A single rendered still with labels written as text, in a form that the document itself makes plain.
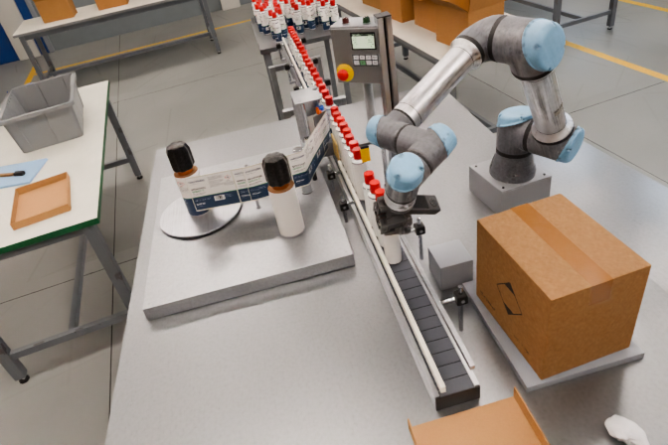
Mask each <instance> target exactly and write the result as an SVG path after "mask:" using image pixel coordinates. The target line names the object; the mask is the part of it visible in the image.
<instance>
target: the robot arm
mask: <svg viewBox="0 0 668 445"><path fill-rule="evenodd" d="M565 44H566V37H565V33H564V30H563V28H562V27H561V26H560V25H559V24H558V23H556V22H554V21H549V20H546V19H542V18H539V19H534V18H525V17H517V16H508V15H492V16H489V17H486V18H484V19H482V20H479V21H478V22H476V23H474V24H472V25H471V26H469V27H468V28H466V29H465V30H464V31H463V32H461V33H460V34H459V35H458V36H457V37H456V38H455V39H454V40H453V41H452V42H451V44H450V47H449V51H448V52H447V53H446V54H445V55H444V56H443V57H442V58H441V59H440V61H439V62H438V63H437V64H436V65H435V66H434V67H433V68H432V69H431V70H430V71H429V72H428V73H427V74H426V75H425V76H424V77H423V78H422V79H421V81H420V82H419V83H418V84H417V85H416V86H415V87H414V88H413V89H412V90H411V91H410V92H409V93H408V94H407V95H406V96H405V97H404V98H403V99H402V101H401V102H400V103H399V104H398V105H397V106H396V107H395V108H394V109H393V110H392V111H391V112H390V113H389V114H388V115H387V116H386V115H376V116H373V117H372V118H371V119H370V121H369V122H368V124H367V127H366V137H367V139H368V141H369V142H370V143H372V144H374V145H375V146H378V147H379V148H381V149H386V150H389V151H391V152H394V153H396V154H398V155H396V156H395V157H394V158H393V159H392V160H391V162H390V165H389V167H388V170H387V181H386V187H385V193H384V195H383V196H381V197H377V201H376V202H374V205H373V212H374V213H375V216H376V223H377V226H378V229H379V230H380V232H381V234H383V235H385V236H387V235H393V234H398V235H402V234H409V233H411V228H412V224H413V218H412V215H436V214H437V213H439V212H440V211H441V209H440V206H439V203H438V201H437V198H436V196H435V195H418V189H419V187H420V186H421V185H422V184H423V183H424V181H425V180H426V179H427V178H428V177H429V176H430V175H431V174H432V173H433V171H434V170H435V169H436V168H437V167H438V166H439V165H440V164H441V163H442V162H443V161H444V160H445V159H446V158H448V156H449V154H450V153H451V152H452V150H453V149H454V148H455V147H456V144H457V139H456V136H455V134H454V132H453V131H452V130H451V129H450V128H449V127H448V126H447V125H445V124H443V123H434V124H433V125H432V126H430V127H429V128H428V129H427V130H425V129H422V128H419V126H420V125H421V124H422V123H423V122H424V121H425V119H426V118H427V117H428V116H429V115H430V114H431V113H432V112H433V111H434V110H435V109H436V107H437V106H438V105H439V104H440V103H441V102H442V101H443V100H444V99H445V98H446V97H447V95H448V94H449V93H450V92H451V91H452V90H453V89H454V88H455V87H456V86H457V85H458V84H459V82H460V81H461V80H462V79H463V78H464V77H465V76H466V75H467V74H468V73H469V72H470V70H475V69H477V68H479V67H480V65H481V64H482V63H484V62H489V61H491V62H496V63H501V64H506V65H508V66H509V67H510V70H511V73H512V75H513V77H514V78H516V79H518V80H520V81H521V83H522V86H523V89H524V92H525V95H526V98H527V101H528V104H529V106H513V107H509V108H506V109H504V110H503V111H501V112H500V113H499V115H498V122H497V137H496V152H495V154H494V156H493V158H492V161H491V163H490V166H489V173H490V175H491V176H492V177H493V178H494V179H495V180H497V181H500V182H503V183H508V184H520V183H525V182H528V181H530V180H532V179H533V178H534V177H535V175H536V164H535V163H534V157H533V154H535V155H539V156H542V157H545V158H548V159H551V160H555V161H556V162H562V163H569V162H571V161H572V160H573V159H574V158H575V156H576V155H577V153H578V152H579V150H580V148H581V146H582V143H583V141H584V137H585V130H584V129H583V128H581V127H579V126H574V123H573V120H572V118H571V117H570V116H569V115H568V114H567V113H565V110H564V106H563V102H562V98H561V94H560V90H559V85H558V81H557V77H556V73H555V68H556V67H557V66H558V64H559V63H560V62H561V60H562V58H563V55H564V52H565V48H564V45H565Z"/></svg>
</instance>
